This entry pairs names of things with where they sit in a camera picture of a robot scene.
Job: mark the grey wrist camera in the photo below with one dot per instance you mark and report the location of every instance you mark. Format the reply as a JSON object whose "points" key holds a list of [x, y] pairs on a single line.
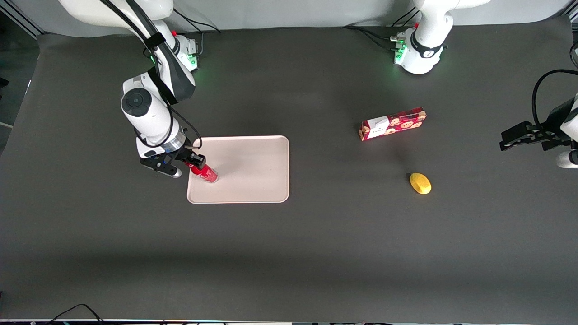
{"points": [[160, 169], [568, 159]]}

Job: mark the red cookie box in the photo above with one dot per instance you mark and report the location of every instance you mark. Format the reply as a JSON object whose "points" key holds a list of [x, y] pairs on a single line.
{"points": [[397, 124]]}

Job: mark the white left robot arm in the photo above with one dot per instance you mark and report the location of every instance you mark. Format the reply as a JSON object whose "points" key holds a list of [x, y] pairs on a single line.
{"points": [[424, 45]]}

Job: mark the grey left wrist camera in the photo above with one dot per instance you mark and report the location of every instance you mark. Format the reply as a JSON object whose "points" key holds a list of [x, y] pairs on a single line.
{"points": [[568, 159]]}

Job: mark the grey aluminium frame bar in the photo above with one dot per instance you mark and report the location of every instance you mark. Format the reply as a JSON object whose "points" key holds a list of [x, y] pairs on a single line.
{"points": [[27, 18], [572, 13]]}

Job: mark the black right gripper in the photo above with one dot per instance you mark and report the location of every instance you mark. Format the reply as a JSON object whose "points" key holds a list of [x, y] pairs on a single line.
{"points": [[184, 155]]}

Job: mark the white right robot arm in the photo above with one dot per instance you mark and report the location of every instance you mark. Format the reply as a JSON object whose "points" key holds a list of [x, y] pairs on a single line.
{"points": [[144, 108]]}

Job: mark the red coke bottle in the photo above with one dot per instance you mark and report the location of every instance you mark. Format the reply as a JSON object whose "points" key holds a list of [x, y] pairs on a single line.
{"points": [[207, 174]]}

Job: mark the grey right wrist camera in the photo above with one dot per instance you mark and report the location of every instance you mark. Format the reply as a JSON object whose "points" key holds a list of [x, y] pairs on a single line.
{"points": [[160, 169]]}

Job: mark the beige rectangular plastic tray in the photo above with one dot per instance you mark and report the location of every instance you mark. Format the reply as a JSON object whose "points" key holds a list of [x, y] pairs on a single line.
{"points": [[253, 171]]}

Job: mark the yellow lemon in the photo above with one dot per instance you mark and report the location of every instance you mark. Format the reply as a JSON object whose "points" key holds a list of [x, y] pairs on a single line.
{"points": [[421, 183]]}

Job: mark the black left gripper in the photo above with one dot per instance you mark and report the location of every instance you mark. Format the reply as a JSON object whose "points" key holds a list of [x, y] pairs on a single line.
{"points": [[550, 129]]}

